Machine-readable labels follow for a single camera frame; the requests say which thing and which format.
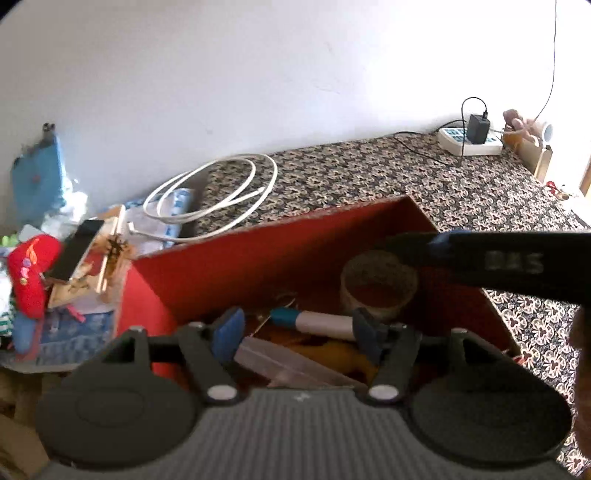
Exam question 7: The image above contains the light wooden box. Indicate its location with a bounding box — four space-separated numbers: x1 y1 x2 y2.
502 132 553 182

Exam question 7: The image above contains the black power strip cable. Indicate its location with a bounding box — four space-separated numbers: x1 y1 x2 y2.
393 119 468 167

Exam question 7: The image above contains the blue white patterned packet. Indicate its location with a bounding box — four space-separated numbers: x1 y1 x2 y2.
124 187 197 241

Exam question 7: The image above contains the pink plush toy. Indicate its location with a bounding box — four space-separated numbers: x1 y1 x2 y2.
502 109 542 142

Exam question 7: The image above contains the black phone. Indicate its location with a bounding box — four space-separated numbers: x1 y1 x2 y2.
46 220 107 282

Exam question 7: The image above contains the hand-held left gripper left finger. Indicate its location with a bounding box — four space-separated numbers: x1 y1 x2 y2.
99 305 246 407

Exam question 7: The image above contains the white plastic bag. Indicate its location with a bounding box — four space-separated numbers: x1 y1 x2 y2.
41 177 89 239

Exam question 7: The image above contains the roll of brown tape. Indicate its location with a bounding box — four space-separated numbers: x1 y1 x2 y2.
341 250 420 321

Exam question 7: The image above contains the wooden picture frame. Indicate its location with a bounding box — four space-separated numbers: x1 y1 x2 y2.
47 205 128 309

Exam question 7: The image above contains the thin black hanging wire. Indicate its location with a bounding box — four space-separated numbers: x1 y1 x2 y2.
531 0 559 123

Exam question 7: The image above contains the black power adapter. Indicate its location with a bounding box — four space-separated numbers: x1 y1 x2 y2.
466 114 492 145

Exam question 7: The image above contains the clear plastic bag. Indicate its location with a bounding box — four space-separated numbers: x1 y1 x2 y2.
233 336 368 389

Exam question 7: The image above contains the white tube with blue cap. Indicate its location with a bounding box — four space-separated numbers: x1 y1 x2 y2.
270 308 357 342

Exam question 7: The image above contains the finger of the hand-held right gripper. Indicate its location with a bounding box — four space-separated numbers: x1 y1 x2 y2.
381 231 455 270

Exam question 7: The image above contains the coiled white cable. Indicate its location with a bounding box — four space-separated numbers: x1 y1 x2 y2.
129 153 279 243

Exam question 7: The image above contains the blue patterned flat box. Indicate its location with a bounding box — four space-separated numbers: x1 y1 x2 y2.
35 307 117 365

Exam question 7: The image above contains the black adapter cable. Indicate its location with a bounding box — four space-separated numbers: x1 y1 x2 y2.
460 97 490 157

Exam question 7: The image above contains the white power strip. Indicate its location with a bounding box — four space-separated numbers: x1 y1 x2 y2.
438 126 504 157

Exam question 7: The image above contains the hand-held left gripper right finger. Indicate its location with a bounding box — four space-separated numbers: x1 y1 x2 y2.
351 306 501 406

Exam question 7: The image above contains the blue bag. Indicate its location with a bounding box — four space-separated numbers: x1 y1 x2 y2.
11 122 67 229

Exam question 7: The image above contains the red cardboard box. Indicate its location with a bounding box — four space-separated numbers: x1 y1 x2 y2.
116 195 522 393

